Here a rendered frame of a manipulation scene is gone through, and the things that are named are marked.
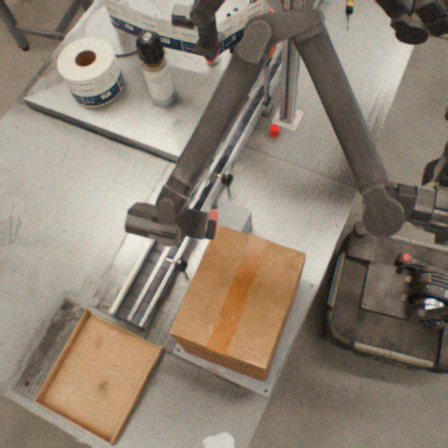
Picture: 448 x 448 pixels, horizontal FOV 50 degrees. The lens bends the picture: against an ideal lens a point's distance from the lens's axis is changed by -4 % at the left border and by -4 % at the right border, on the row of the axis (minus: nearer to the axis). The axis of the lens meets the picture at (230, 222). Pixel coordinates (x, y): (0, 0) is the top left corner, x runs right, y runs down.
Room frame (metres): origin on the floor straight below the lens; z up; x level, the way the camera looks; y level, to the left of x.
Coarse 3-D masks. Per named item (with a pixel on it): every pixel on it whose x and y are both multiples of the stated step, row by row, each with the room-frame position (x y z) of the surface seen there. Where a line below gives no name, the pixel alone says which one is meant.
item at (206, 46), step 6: (198, 36) 1.10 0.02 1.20; (204, 36) 1.08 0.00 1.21; (210, 36) 1.08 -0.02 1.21; (216, 36) 1.10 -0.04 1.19; (222, 36) 1.13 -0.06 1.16; (198, 42) 1.11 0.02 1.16; (204, 42) 1.08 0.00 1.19; (210, 42) 1.08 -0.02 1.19; (216, 42) 1.09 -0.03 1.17; (198, 48) 1.09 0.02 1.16; (204, 48) 1.08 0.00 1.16; (210, 48) 1.08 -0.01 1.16; (216, 48) 1.08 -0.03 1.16; (204, 54) 1.06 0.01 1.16; (210, 54) 1.06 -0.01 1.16
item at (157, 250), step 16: (256, 96) 1.10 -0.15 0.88; (240, 112) 1.04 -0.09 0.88; (240, 128) 0.97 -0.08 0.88; (224, 160) 0.86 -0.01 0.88; (208, 192) 0.75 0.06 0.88; (160, 256) 0.56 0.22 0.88; (144, 272) 0.51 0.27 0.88; (160, 272) 0.51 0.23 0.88; (128, 288) 0.47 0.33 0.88; (128, 304) 0.42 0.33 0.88; (144, 304) 0.41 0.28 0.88; (128, 320) 0.37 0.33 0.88
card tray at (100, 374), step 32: (96, 320) 0.40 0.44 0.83; (64, 352) 0.31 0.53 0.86; (96, 352) 0.30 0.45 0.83; (128, 352) 0.29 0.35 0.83; (160, 352) 0.27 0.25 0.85; (64, 384) 0.22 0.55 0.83; (96, 384) 0.21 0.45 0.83; (128, 384) 0.20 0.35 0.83; (64, 416) 0.13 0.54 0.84; (96, 416) 0.12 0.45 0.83; (128, 416) 0.11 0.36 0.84
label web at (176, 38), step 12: (264, 0) 1.39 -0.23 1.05; (240, 12) 1.34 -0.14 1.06; (252, 12) 1.36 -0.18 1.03; (264, 12) 1.39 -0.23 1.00; (156, 24) 1.36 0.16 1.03; (168, 24) 1.34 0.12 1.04; (228, 24) 1.31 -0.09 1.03; (240, 24) 1.33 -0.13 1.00; (168, 36) 1.35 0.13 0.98; (180, 36) 1.32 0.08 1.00; (192, 36) 1.30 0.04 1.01; (228, 36) 1.31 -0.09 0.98; (240, 36) 1.33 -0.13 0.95; (168, 48) 1.35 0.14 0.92; (180, 48) 1.33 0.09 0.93; (192, 48) 1.30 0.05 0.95; (228, 48) 1.31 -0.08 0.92
